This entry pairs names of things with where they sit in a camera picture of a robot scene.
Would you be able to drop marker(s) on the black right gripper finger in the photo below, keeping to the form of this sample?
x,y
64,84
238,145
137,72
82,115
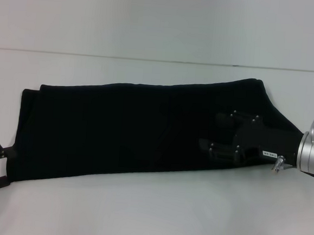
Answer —
x,y
223,120
222,152

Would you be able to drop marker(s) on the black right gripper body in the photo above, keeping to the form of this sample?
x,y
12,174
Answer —
x,y
274,143

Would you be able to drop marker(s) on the black shirt with FREE print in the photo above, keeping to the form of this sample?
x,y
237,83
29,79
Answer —
x,y
117,133

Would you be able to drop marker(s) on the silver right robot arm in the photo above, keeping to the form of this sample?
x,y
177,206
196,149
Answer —
x,y
312,154

